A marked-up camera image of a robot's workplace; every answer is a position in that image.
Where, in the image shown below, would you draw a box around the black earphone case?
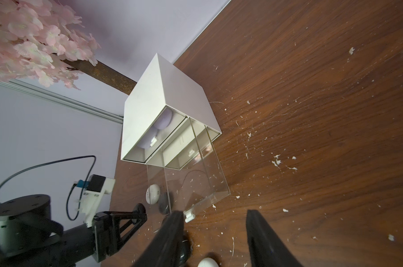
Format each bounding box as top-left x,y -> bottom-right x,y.
158,194 -> 170,215
179,235 -> 192,267

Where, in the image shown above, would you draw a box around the clear drawer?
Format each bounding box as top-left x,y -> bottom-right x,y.
147,118 -> 230,223

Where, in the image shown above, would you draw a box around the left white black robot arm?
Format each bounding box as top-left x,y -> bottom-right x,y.
0,195 -> 148,267

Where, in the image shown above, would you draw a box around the pink blossom artificial tree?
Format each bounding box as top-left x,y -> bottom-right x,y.
0,1 -> 136,95

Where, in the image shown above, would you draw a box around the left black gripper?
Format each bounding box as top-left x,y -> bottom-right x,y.
92,203 -> 148,263

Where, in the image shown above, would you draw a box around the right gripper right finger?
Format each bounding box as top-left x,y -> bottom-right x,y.
246,210 -> 302,267

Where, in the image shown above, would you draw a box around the purple earphone case top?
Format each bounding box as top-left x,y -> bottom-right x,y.
154,109 -> 173,130

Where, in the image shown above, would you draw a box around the white three-drawer cabinet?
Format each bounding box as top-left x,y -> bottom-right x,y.
120,54 -> 222,165

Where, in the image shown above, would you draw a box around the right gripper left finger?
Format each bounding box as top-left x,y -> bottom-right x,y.
132,211 -> 184,267

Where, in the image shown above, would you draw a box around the white round earphone case top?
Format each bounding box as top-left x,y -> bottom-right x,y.
146,184 -> 161,205

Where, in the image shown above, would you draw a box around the purple earphone case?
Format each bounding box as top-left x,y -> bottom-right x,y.
154,109 -> 173,130
137,127 -> 159,149

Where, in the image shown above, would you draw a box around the white round earphone case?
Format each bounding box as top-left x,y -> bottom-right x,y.
198,258 -> 219,267
146,184 -> 161,205

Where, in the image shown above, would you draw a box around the white round earphone case bottom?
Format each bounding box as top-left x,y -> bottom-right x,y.
198,258 -> 219,267

